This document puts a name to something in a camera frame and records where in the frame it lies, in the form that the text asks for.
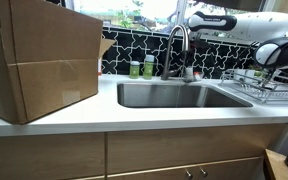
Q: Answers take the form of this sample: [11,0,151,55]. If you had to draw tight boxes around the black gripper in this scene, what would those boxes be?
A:
[189,32,212,49]

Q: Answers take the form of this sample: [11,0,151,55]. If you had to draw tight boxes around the small white cloth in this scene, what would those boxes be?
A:
[185,67,195,82]

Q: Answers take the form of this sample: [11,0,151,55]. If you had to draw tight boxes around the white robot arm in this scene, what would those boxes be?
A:
[188,11,288,69]

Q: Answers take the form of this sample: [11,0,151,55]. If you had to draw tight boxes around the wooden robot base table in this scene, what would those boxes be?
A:
[263,149,288,180]

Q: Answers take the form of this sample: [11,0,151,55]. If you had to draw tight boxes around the stainless steel faucet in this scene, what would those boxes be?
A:
[161,24,192,83]

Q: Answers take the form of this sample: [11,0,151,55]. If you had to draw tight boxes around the stainless steel sink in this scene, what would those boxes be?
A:
[117,82,252,108]

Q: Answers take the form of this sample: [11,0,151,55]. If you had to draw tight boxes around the short green soap bottle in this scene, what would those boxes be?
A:
[129,61,140,79]

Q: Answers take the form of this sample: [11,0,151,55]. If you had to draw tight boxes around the metal dish drying rack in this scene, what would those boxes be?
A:
[220,69,288,105]

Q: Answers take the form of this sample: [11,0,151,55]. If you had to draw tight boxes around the wooden cabinet doors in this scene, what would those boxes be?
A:
[0,125,284,180]

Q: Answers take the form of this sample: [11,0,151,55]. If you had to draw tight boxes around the cardboard box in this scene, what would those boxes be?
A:
[0,0,114,124]

